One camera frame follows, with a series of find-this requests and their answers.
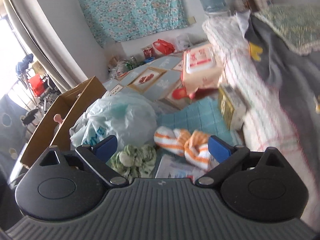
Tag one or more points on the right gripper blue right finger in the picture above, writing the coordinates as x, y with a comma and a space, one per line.
230, 158

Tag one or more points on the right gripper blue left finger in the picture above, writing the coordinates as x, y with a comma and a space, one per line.
96, 157

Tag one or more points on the pink plush pig toy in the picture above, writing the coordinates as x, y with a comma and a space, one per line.
57, 118

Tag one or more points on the green white scrunchie cloth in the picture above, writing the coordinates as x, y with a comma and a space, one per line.
134, 162

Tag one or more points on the orange white striped towel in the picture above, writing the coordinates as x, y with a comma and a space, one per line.
192, 146

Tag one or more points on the white woven blanket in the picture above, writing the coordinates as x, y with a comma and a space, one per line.
265, 123

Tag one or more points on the translucent FamilyMart plastic bag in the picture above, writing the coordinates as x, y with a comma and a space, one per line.
131, 118

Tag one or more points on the brown cardboard box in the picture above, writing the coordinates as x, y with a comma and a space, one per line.
61, 116

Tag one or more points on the teal waffle towel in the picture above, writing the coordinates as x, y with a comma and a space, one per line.
203, 115

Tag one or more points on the strawberry print tissue pack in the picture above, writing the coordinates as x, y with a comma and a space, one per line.
171, 168

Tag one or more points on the wheelchair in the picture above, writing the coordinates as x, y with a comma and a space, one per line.
42, 88

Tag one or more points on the baby wipes pack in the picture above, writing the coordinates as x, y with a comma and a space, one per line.
201, 69

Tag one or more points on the grey blanket yellow patches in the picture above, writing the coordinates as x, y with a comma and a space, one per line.
296, 79

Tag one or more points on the blue bowl on floor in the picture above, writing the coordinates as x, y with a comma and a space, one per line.
149, 60

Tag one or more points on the red carton on floor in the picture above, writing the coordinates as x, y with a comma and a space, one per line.
148, 51

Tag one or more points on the white plastic bag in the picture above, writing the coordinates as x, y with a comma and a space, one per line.
182, 42

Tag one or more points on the red plastic bag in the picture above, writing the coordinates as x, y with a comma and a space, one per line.
164, 47

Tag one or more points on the green floral pillow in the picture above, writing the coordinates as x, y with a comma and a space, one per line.
296, 25

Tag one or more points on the grey window curtain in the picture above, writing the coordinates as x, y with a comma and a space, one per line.
34, 28

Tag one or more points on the floral teal wall cloth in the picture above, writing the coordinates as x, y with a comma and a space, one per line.
124, 20

